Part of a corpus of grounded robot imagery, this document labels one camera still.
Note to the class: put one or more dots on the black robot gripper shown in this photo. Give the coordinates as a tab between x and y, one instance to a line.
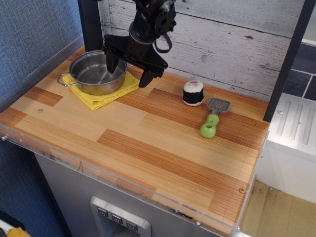
141	55

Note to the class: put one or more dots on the stainless steel pot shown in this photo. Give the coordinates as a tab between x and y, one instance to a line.
89	72

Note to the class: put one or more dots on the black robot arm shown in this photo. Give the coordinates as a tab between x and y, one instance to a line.
147	37

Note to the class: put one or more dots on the yellow folded cloth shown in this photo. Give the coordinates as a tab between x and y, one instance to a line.
93	102

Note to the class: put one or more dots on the plush sushi roll toy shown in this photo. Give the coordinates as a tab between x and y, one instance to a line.
193	93

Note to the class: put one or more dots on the green grey toy spatula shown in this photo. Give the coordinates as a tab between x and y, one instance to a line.
216	105

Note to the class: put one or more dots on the silver dispenser button panel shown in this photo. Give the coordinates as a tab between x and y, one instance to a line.
114	221

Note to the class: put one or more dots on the grey toy fridge cabinet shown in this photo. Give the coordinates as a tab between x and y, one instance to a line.
175	207

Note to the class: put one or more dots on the white ribbed side unit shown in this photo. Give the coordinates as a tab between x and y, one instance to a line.
288	161

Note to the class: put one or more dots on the yellow black object bottom corner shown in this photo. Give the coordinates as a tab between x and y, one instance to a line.
11	227

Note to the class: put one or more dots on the black left vertical post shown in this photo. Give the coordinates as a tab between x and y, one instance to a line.
90	24

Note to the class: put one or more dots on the black vertical post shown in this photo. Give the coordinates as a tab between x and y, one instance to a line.
90	24
293	48

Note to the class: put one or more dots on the black right vertical post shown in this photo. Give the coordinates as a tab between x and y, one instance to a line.
293	48

